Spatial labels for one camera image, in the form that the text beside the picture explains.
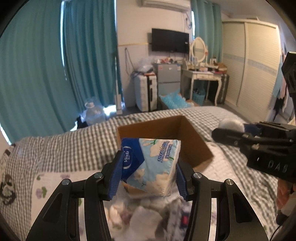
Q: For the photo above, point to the teal woven basket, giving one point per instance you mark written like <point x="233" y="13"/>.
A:
<point x="198" y="96"/>

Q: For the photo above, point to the clear water jug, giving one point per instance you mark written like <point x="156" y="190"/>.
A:
<point x="94" y="111"/>

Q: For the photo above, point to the grey checked bed sheet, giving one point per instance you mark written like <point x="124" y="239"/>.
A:
<point x="90" y="148"/>

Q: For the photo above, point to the teal curtain left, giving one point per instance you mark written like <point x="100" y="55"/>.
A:
<point x="36" y="98"/>

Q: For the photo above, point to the white air conditioner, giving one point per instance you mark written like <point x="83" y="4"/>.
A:
<point x="176" y="5"/>

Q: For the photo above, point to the teal curtain right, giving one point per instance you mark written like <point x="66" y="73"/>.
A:
<point x="208" y="26"/>

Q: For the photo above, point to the white suitcase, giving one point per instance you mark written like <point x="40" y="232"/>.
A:
<point x="146" y="92"/>

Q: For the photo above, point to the black wall television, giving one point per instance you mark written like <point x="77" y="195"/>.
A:
<point x="170" y="41"/>

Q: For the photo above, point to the white dressing table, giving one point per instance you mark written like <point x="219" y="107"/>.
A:
<point x="202" y="76"/>

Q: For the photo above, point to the cream sliding wardrobe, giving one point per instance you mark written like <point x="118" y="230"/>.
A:
<point x="251" y="51"/>

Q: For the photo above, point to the blue bubble wrap bag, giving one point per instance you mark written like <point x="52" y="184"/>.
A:
<point x="174" y="100"/>

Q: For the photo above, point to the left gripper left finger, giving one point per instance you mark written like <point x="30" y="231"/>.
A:
<point x="58" y="219"/>

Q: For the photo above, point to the black white cartoon pillow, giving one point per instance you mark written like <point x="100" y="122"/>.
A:
<point x="8" y="194"/>

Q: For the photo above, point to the white floral quilted blanket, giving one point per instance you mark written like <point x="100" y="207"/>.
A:
<point x="144" y="220"/>

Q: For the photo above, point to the brown cardboard box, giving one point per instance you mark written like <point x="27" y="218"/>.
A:
<point x="194" y="150"/>

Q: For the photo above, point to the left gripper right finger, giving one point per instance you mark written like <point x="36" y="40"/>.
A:
<point x="236" y="219"/>

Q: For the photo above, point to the grey mini fridge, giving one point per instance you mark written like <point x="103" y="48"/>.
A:
<point x="168" y="78"/>

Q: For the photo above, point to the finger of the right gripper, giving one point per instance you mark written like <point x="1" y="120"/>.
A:
<point x="233" y="138"/>
<point x="252" y="126"/>

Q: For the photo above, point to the teal curtain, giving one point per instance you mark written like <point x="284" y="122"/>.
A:
<point x="90" y="51"/>
<point x="36" y="98"/>
<point x="208" y="26"/>

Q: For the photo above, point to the teal curtain middle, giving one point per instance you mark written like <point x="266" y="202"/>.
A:
<point x="90" y="51"/>

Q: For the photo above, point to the white oval vanity mirror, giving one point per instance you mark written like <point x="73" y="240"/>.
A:
<point x="198" y="50"/>

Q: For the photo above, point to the hanging clothes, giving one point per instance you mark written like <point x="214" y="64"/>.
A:
<point x="280" y="88"/>

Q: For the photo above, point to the blue Vinda tissue pack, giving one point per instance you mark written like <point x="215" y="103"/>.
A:
<point x="150" y="164"/>

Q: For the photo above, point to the white fluffy soft bundle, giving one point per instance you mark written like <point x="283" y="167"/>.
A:
<point x="232" y="124"/>

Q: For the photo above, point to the floral large tissue pack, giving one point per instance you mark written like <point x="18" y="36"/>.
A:
<point x="178" y="219"/>

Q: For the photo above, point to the dark striped suitcase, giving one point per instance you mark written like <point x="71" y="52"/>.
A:
<point x="223" y="89"/>

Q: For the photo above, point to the person's right hand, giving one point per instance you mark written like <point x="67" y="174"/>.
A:
<point x="283" y="192"/>

